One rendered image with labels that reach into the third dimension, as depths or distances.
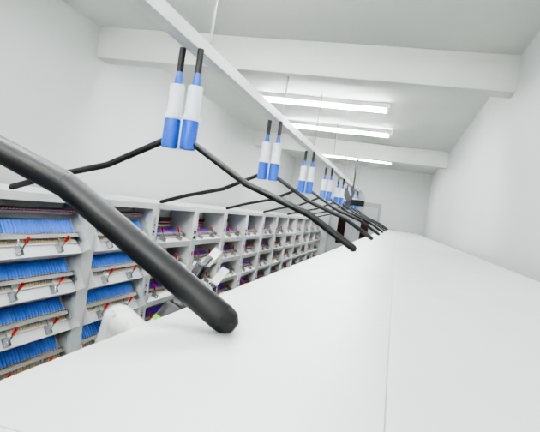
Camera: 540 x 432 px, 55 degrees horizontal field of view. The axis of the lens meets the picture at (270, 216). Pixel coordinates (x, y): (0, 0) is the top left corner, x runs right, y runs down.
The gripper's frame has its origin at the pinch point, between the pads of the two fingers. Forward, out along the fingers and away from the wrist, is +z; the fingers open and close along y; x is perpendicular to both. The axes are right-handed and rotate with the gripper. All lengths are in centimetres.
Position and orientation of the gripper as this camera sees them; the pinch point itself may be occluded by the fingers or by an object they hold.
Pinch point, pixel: (220, 261)
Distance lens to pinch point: 174.1
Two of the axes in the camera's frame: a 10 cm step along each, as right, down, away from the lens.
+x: -7.8, -4.8, 4.0
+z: 6.1, -7.0, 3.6
